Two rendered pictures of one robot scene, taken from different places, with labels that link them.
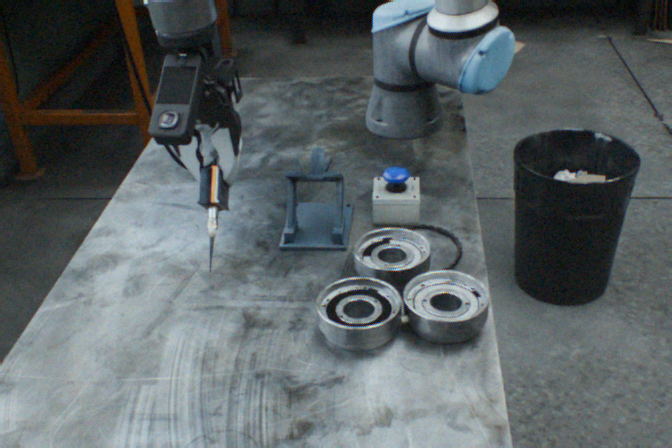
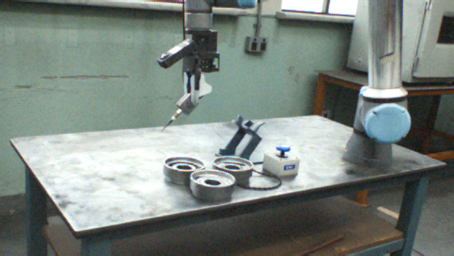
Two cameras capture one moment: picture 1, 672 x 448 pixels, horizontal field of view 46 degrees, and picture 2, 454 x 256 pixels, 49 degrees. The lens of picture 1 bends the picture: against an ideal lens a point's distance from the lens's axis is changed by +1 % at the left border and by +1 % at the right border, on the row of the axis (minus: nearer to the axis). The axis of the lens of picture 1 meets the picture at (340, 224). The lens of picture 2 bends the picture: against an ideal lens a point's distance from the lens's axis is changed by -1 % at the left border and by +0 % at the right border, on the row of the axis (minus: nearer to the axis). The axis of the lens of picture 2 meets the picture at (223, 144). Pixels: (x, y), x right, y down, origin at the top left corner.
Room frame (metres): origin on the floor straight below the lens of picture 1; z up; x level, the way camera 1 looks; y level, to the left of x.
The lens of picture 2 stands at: (0.06, -0.96, 1.27)
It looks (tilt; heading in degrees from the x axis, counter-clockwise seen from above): 18 degrees down; 49
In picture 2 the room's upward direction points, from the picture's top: 6 degrees clockwise
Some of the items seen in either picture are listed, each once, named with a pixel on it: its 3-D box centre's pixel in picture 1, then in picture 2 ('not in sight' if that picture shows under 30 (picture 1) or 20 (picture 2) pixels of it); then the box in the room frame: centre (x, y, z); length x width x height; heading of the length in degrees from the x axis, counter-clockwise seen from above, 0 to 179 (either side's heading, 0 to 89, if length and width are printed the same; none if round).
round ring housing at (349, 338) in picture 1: (359, 314); (183, 170); (0.76, -0.02, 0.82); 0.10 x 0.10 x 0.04
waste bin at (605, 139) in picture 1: (567, 219); not in sight; (1.92, -0.66, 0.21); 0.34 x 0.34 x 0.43
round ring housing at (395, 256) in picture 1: (392, 260); (232, 170); (0.88, -0.07, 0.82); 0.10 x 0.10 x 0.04
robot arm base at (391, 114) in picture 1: (404, 98); (370, 144); (1.38, -0.14, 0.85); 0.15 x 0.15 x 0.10
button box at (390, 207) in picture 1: (396, 197); (282, 162); (1.04, -0.09, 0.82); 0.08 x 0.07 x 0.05; 174
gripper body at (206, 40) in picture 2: (199, 71); (200, 51); (0.92, 0.16, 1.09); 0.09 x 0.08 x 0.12; 169
